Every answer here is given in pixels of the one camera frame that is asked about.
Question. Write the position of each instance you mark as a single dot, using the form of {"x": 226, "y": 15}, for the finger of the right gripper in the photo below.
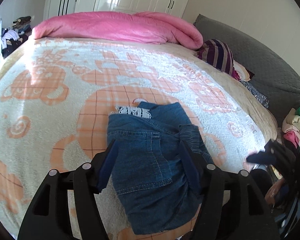
{"x": 262, "y": 158}

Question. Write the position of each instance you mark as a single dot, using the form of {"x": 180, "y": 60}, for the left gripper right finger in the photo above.
{"x": 232, "y": 204}

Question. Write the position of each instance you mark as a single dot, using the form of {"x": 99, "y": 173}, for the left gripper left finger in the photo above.
{"x": 48, "y": 215}

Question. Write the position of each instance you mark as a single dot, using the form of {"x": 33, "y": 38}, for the blue denim lace-trimmed pants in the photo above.
{"x": 149, "y": 176}

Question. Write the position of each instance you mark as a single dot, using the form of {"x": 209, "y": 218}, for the right hand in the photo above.
{"x": 273, "y": 191}

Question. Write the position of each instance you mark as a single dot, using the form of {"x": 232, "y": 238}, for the folded clothes stack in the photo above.
{"x": 291, "y": 127}

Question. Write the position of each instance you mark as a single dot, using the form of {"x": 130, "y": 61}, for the tan bed sheet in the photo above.
{"x": 202, "y": 74}

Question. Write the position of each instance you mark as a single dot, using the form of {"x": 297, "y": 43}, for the blue patterned cloth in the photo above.
{"x": 262, "y": 99}

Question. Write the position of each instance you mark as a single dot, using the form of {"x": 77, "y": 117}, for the grey padded headboard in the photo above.
{"x": 273, "y": 76}

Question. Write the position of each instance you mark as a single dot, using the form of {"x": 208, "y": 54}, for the cream pillow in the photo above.
{"x": 244, "y": 74}

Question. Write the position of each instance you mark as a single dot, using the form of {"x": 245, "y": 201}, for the striped purple pillow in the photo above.
{"x": 218, "y": 54}

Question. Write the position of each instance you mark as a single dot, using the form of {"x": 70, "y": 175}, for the cream orange patterned blanket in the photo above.
{"x": 56, "y": 95}

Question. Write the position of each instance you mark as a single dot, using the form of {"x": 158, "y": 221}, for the pink quilt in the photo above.
{"x": 142, "y": 27}

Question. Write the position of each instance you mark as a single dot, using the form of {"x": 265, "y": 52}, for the clothes pile on floor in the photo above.
{"x": 16, "y": 35}

